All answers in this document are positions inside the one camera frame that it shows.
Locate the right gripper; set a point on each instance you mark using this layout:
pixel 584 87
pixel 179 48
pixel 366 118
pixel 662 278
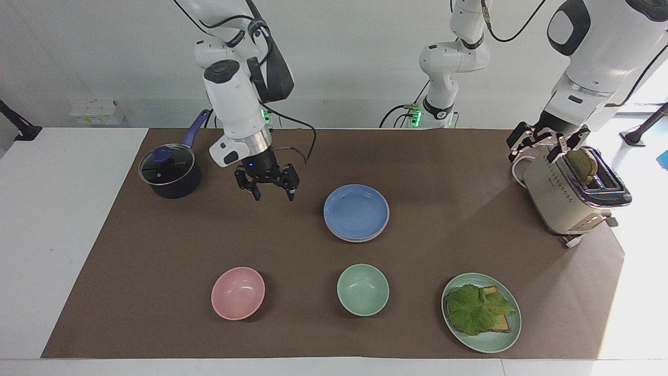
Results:
pixel 259 164

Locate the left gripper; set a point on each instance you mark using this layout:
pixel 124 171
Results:
pixel 557 127

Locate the round bread slice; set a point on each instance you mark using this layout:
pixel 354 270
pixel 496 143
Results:
pixel 583 166

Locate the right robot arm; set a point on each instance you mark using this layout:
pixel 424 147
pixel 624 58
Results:
pixel 234 99

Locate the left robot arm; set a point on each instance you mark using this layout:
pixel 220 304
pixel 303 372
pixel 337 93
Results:
pixel 600 47

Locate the beige toaster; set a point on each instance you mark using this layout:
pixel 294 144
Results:
pixel 553 198

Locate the dark blue saucepan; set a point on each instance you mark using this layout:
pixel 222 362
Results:
pixel 175 185

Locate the blue plate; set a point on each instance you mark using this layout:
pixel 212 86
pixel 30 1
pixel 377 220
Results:
pixel 356 211

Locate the black stand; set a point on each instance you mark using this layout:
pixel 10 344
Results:
pixel 639 133
pixel 18 127

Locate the glass lid with blue knob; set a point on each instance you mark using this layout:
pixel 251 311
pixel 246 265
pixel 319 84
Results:
pixel 167 166

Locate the pink plate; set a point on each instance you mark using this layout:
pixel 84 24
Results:
pixel 360 241

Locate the pink bowl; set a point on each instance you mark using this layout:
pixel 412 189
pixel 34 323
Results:
pixel 238 293

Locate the green bowl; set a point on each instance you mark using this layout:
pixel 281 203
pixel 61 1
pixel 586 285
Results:
pixel 363 290

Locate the white boxes with yellow labels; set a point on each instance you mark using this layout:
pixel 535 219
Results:
pixel 96 112

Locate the green lettuce leaf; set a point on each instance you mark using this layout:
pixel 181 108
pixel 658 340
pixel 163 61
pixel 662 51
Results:
pixel 472 310

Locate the toast slice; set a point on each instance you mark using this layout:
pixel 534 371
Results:
pixel 501 325

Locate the green plate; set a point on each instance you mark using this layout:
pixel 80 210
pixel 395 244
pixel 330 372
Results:
pixel 496 342

